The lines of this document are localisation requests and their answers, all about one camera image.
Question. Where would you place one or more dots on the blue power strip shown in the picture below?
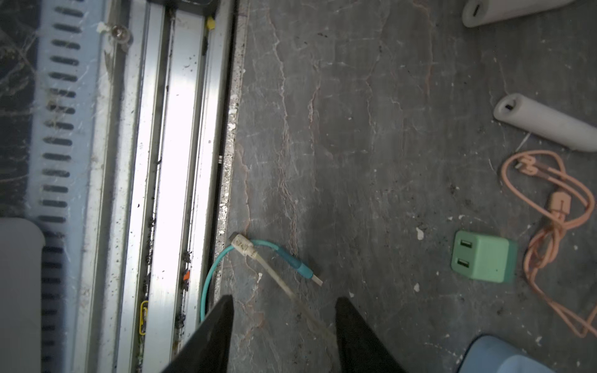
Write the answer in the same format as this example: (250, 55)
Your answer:
(492, 355)

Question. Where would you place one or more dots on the green charger plug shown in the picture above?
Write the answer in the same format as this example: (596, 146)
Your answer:
(483, 257)

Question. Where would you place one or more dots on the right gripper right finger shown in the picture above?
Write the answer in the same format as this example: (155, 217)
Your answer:
(360, 350)

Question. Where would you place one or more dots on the white electric toothbrush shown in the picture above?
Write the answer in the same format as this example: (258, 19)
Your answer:
(536, 118)
(482, 12)

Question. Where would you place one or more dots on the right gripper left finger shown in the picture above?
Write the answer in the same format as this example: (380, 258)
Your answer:
(208, 348)

